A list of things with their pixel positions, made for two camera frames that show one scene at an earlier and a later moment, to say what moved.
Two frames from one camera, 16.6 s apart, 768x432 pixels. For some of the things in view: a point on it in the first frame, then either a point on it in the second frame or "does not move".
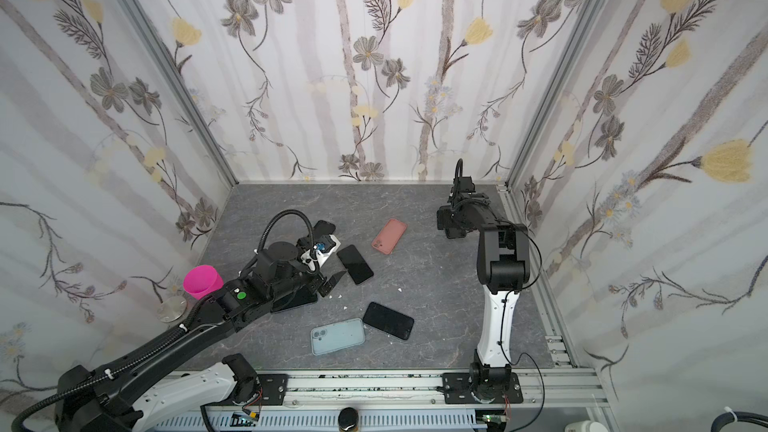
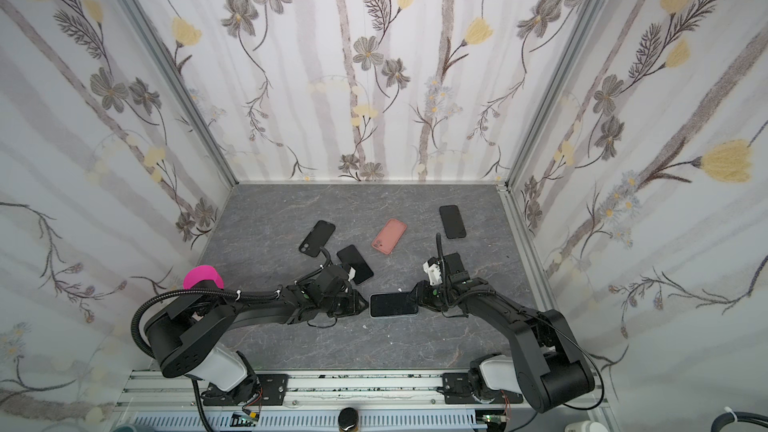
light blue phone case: [337, 336] → [384, 305]
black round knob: [348, 418] does not move
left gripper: [318, 283] → [356, 305]
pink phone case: [389, 236] does not move
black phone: [354, 263] does not move
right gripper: [453, 216] → [429, 296]
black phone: [389, 320] → [383, 304]
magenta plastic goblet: [202, 280] does not move
